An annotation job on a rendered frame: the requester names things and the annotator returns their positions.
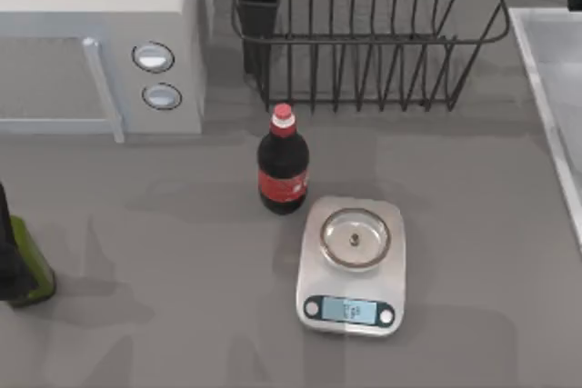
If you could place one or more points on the dark bottle with red cap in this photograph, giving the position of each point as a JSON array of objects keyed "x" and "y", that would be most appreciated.
[{"x": 283, "y": 170}]

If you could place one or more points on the silver kitchen scale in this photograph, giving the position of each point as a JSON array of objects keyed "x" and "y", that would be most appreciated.
[{"x": 352, "y": 265}]

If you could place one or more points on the small microwave knob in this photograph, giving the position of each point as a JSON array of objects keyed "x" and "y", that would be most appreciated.
[{"x": 162, "y": 96}]

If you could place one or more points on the black cutlery holder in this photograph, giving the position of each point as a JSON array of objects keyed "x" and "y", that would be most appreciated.
[{"x": 258, "y": 6}]

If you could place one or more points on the large microwave knob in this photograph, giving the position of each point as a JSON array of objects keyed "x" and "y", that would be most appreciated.
[{"x": 153, "y": 57}]

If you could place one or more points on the green bottle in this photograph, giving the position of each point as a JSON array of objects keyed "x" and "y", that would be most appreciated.
[{"x": 34, "y": 265}]

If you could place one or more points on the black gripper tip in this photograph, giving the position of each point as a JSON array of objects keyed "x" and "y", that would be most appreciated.
[{"x": 11, "y": 251}]

